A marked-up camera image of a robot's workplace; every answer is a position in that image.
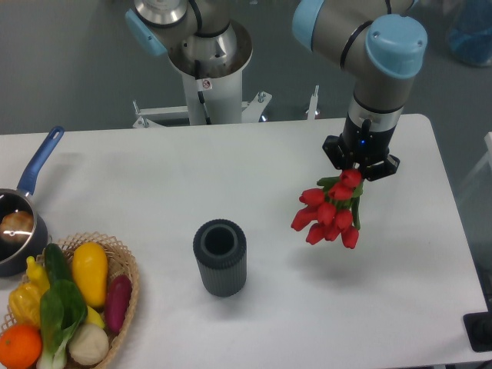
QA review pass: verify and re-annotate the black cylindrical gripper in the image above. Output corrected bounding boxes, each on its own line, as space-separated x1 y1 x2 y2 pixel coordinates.
322 115 401 181

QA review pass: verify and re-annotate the red tulip bouquet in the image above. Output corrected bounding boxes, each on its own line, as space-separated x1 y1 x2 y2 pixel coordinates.
291 168 364 249

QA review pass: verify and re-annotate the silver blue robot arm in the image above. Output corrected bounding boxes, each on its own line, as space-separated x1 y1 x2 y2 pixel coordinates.
125 1 427 181

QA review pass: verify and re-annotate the blue translucent container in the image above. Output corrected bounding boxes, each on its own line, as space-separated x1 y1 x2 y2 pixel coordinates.
446 15 491 67

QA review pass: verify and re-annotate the dark grey ribbed vase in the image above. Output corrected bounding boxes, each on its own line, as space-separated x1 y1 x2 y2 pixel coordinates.
193 219 247 298

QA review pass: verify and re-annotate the black device at edge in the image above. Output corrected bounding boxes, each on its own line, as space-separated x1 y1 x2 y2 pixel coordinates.
463 312 491 352

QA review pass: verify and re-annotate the purple eggplant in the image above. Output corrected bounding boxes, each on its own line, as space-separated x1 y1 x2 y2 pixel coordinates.
105 274 132 334

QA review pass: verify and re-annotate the yellow squash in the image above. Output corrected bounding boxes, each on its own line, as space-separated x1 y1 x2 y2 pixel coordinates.
72 242 108 309

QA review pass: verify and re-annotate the green cucumber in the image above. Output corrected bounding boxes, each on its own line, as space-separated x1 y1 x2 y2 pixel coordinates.
43 243 73 285

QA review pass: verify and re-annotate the beige garlic bulb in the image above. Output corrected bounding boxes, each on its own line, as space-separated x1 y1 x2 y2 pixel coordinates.
68 324 109 366

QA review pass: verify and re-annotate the green bok choy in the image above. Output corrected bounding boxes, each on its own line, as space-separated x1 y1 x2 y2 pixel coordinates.
36 280 87 368

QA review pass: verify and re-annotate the brown bread roll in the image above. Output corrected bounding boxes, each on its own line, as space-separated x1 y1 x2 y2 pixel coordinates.
1 211 34 244

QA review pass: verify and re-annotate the yellow bell pepper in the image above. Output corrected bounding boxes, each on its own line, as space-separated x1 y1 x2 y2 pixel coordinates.
8 282 42 328

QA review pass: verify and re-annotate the orange fruit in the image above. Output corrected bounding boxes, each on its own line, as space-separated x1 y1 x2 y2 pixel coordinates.
1 324 42 369

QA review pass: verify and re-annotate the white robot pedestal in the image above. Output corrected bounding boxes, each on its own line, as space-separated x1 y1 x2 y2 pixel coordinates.
132 70 321 129

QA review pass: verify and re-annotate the blue handled saucepan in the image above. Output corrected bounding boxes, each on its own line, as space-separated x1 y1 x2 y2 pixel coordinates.
1 126 65 278

